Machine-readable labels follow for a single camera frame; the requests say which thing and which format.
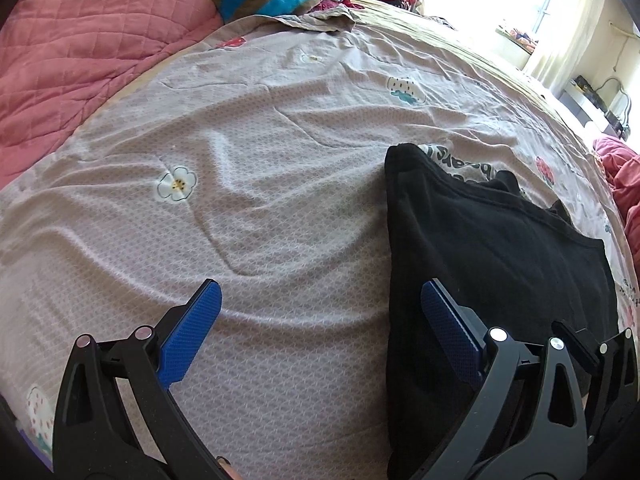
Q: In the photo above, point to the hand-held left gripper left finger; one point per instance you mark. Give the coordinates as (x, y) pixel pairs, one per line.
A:
(192, 335)

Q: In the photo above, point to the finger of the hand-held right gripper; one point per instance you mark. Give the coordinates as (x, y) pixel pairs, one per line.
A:
(612, 375)

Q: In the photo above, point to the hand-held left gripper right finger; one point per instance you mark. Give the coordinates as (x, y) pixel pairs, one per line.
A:
(447, 330)

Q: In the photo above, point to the black sweater with orange patches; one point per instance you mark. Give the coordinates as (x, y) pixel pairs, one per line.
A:
(475, 240)

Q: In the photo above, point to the mauve printed bed sheet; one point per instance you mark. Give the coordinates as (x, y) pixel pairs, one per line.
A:
(275, 160)

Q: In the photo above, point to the pink crumpled blanket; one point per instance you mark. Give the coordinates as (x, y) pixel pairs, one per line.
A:
(622, 175)

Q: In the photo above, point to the grey side table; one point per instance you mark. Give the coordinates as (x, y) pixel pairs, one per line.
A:
(575, 105)

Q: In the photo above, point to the colourful small clutter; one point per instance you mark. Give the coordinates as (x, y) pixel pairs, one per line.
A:
(517, 37)

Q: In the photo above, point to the white curtain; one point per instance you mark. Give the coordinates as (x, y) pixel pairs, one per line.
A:
(565, 45)

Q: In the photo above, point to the pink quilted blanket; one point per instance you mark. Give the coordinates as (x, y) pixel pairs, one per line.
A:
(75, 35)

